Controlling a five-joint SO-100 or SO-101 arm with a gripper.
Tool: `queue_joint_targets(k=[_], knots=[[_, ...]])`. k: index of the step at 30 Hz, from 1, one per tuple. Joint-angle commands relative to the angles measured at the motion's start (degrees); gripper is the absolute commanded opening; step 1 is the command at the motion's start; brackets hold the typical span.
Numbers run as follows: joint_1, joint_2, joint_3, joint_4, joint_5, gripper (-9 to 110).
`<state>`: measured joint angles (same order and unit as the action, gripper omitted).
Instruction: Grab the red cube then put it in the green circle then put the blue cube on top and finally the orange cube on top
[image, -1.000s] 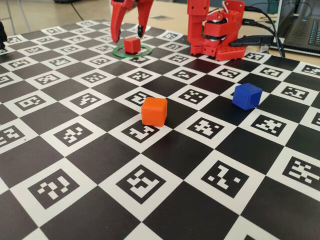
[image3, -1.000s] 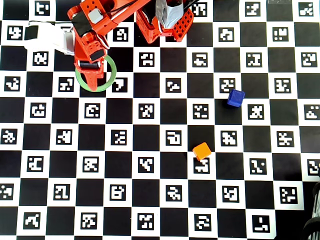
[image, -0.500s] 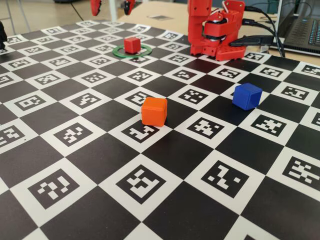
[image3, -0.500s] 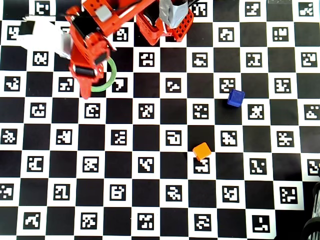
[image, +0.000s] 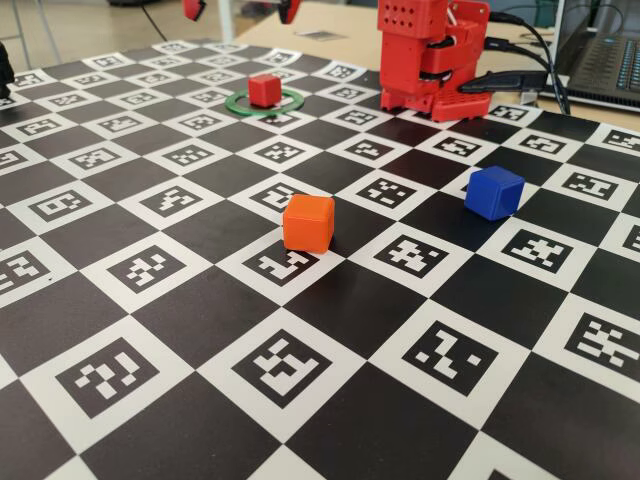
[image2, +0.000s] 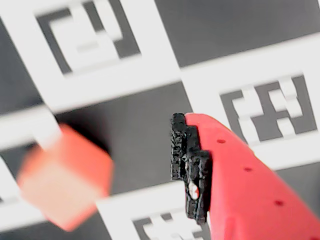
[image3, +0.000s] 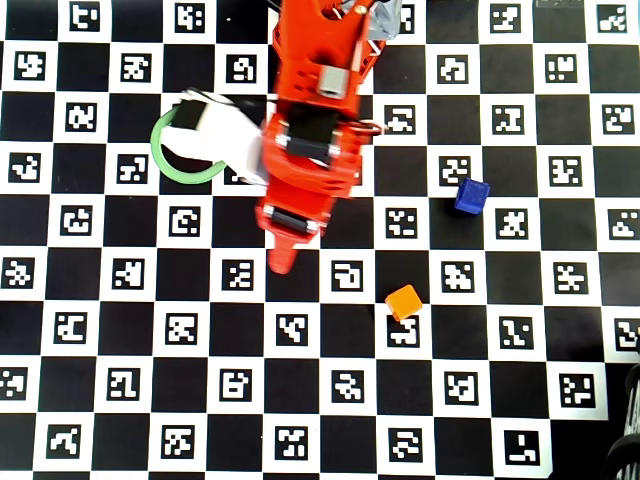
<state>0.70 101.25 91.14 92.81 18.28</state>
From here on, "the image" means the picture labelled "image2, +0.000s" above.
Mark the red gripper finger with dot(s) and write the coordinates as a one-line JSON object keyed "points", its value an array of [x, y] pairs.
{"points": [[250, 195]]}

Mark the orange cube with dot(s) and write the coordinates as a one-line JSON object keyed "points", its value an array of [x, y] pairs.
{"points": [[67, 180]]}

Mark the black white marker checkerboard mat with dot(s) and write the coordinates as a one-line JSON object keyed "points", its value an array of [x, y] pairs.
{"points": [[150, 75]]}

